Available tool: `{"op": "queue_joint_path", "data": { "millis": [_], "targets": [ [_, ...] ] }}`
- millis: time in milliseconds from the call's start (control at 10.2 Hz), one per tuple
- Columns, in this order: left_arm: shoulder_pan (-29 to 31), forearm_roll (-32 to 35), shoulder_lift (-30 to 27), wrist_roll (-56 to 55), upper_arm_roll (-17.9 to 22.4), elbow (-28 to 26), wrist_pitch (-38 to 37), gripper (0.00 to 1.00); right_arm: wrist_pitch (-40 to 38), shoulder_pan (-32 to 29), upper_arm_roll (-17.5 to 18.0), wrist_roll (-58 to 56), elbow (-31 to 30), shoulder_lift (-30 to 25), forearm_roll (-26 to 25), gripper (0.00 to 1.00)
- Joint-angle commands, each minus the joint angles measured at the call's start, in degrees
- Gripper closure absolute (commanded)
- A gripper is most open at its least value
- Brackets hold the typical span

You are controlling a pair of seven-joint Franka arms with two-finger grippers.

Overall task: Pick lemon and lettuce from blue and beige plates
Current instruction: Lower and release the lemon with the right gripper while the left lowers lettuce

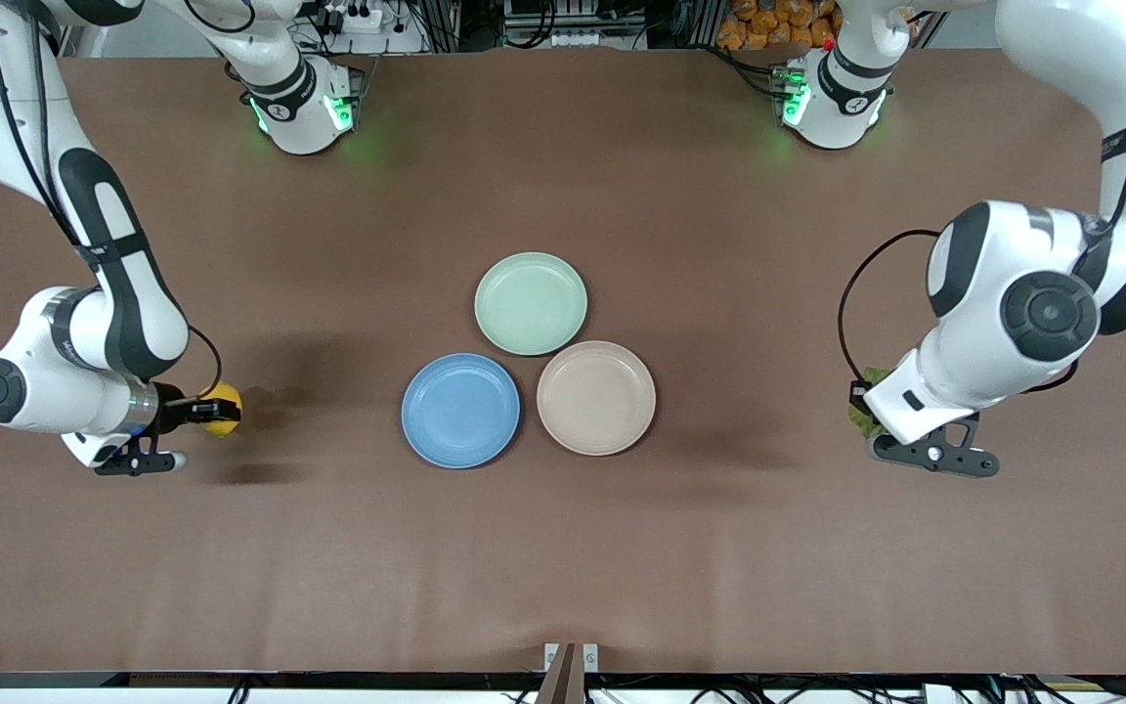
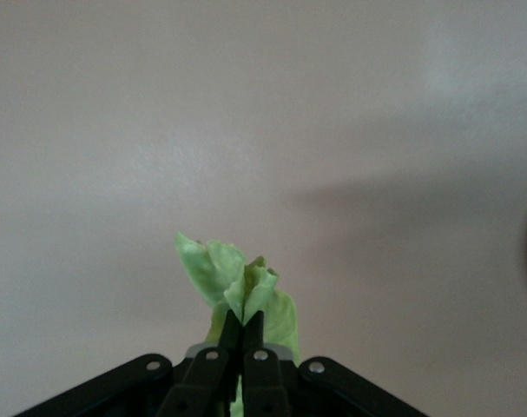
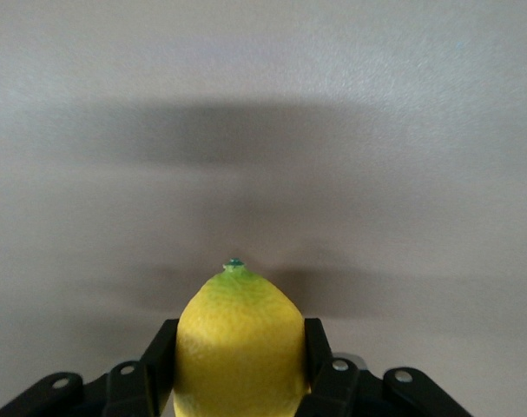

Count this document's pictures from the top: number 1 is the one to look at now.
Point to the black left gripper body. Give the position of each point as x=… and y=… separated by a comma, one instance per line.
x=857, y=394

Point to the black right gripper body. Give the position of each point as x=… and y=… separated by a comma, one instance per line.
x=170, y=408

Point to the yellow lemon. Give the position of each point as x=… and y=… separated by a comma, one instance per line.
x=224, y=429

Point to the green lettuce leaf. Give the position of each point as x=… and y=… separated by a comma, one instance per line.
x=864, y=422

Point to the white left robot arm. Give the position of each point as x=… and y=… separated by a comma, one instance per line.
x=1013, y=254

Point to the blue round plate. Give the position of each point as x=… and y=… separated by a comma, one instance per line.
x=460, y=411

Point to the beige round plate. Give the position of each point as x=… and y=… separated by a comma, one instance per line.
x=596, y=398

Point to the pale green round plate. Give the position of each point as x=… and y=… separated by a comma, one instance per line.
x=531, y=303

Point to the orange snack packets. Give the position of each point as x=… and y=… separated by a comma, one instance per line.
x=778, y=24

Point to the white power strip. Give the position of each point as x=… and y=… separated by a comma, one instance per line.
x=360, y=20

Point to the metal table edge bracket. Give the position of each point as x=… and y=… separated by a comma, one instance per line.
x=571, y=665

